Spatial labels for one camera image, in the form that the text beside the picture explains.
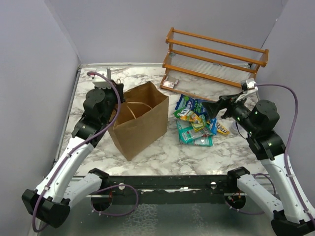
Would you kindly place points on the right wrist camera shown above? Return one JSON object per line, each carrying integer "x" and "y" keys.
{"x": 249, "y": 87}

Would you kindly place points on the yellow candy packet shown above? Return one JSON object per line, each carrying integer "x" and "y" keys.
{"x": 221, "y": 129}

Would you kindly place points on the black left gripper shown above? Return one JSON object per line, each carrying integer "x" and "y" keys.
{"x": 119, "y": 88}

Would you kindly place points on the blue snack bar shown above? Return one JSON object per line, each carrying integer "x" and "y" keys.
{"x": 213, "y": 126}

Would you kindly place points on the green snack packet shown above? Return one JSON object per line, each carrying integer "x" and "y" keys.
{"x": 203, "y": 141}

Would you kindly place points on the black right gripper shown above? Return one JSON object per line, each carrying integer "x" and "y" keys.
{"x": 224, "y": 102}

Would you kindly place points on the orange wooden shelf rack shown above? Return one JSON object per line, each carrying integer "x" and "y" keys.
{"x": 207, "y": 67}

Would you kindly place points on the green yellow snack bag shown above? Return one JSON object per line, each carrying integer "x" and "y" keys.
{"x": 195, "y": 120}

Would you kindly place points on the small clear plastic cup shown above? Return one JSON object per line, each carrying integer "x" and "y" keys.
{"x": 233, "y": 128}

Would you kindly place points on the brown paper bag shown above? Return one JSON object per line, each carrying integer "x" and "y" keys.
{"x": 143, "y": 118}

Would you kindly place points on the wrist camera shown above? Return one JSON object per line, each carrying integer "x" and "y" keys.
{"x": 249, "y": 87}
{"x": 99, "y": 81}

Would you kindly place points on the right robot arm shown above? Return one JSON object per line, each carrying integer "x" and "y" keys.
{"x": 291, "y": 214}

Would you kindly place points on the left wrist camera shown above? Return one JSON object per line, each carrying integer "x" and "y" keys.
{"x": 99, "y": 81}

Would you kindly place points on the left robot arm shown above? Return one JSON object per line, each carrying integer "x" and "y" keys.
{"x": 52, "y": 200}

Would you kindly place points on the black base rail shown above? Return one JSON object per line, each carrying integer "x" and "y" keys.
{"x": 164, "y": 190}

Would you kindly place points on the blue Bonk snack bag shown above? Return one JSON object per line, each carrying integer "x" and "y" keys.
{"x": 192, "y": 104}

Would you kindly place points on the small red white box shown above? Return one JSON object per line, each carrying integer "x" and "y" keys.
{"x": 170, "y": 84}

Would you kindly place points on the teal snack packet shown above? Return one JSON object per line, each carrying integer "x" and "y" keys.
{"x": 187, "y": 133}

